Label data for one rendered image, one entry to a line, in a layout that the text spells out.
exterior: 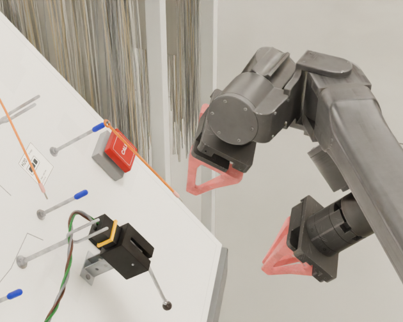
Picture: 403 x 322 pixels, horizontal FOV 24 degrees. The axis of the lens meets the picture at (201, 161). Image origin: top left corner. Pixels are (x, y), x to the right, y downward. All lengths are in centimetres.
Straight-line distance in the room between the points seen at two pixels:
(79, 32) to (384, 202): 104
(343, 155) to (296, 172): 214
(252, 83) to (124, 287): 47
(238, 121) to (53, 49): 94
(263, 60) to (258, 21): 276
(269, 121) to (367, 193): 15
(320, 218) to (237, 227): 171
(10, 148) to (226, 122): 40
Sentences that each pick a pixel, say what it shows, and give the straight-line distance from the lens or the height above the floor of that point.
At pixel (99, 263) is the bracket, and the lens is 126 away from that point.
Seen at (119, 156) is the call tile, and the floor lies 112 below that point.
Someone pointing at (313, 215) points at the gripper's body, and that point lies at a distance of 116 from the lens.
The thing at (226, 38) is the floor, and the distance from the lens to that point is 366.
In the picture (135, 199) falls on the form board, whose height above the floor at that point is 103.
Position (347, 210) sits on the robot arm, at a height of 124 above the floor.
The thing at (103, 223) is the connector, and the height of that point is 116.
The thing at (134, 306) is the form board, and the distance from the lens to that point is 134.
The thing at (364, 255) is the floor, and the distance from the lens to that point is 280.
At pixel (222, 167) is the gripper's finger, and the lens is 106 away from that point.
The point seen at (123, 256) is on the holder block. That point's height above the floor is 112.
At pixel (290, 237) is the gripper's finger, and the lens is 116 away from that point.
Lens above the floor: 201
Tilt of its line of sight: 41 degrees down
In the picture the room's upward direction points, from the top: straight up
